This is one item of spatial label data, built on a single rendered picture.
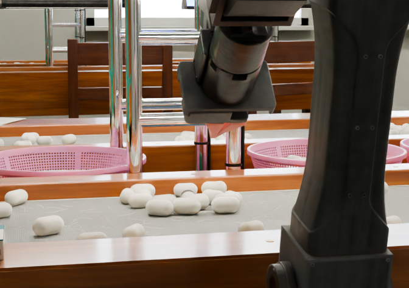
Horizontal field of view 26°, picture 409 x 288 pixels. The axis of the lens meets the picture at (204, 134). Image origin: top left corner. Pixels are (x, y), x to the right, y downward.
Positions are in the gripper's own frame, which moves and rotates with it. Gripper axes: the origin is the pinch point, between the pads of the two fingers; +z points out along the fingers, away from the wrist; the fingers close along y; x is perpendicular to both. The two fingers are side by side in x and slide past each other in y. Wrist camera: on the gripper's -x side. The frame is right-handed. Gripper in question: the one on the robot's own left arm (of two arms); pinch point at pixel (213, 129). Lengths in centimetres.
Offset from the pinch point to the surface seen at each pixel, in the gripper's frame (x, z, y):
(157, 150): -26, 47, -2
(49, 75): -171, 220, 9
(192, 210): 4.1, 12.3, 1.2
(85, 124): -50, 74, 8
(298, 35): -333, 395, -178
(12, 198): -2.6, 19.6, 23.5
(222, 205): 3.9, 11.8, -2.6
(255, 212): 4.4, 13.2, -7.3
